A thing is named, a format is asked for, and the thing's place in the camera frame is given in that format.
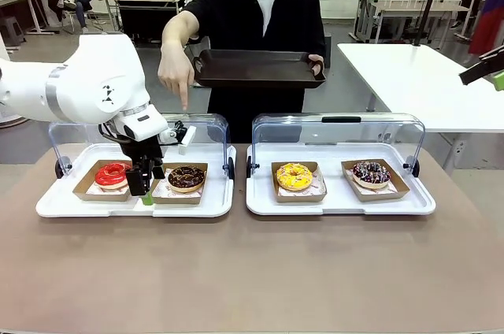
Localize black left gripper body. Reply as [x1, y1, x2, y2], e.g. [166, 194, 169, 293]
[117, 136, 164, 169]

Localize chocolate sprinkle donut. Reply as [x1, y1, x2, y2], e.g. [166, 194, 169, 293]
[167, 165, 207, 194]

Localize brown cardboard donut box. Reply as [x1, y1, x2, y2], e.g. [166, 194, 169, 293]
[270, 160, 328, 204]
[72, 159, 137, 202]
[151, 162, 209, 205]
[340, 158, 410, 202]

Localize dark brown serving tray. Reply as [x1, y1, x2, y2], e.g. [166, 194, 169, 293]
[192, 49, 327, 90]

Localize person's right forearm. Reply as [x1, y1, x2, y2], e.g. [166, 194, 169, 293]
[160, 10, 202, 50]

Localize red glazed donut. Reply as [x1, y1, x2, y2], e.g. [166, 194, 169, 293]
[94, 162, 133, 193]

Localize standing person colourful clothes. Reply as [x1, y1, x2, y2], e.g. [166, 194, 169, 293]
[468, 0, 504, 55]

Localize yellow glazed donut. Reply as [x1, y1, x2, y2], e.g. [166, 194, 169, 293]
[276, 162, 314, 192]

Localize dark purple sprinkle donut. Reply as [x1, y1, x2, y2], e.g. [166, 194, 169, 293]
[352, 159, 392, 190]

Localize person in black shirt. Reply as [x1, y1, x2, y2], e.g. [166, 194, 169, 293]
[183, 0, 328, 144]

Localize person's right hand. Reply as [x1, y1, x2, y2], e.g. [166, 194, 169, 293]
[157, 40, 196, 113]

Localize person's left hand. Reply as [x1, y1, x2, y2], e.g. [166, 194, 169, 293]
[308, 54, 326, 77]

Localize white printed paper liner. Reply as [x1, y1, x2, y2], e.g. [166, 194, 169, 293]
[346, 168, 398, 195]
[85, 180, 131, 196]
[277, 170, 326, 197]
[153, 168, 206, 198]

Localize clear display case lid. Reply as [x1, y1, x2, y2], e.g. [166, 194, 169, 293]
[47, 112, 236, 181]
[246, 112, 426, 180]

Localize white display case base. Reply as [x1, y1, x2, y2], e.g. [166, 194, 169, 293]
[246, 143, 437, 217]
[35, 143, 237, 219]

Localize grey plastic stool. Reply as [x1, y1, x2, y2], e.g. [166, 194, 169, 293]
[0, 18, 27, 50]

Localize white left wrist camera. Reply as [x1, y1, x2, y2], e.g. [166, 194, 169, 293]
[159, 120, 197, 156]

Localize white frame background table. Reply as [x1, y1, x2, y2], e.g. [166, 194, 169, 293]
[354, 0, 472, 46]

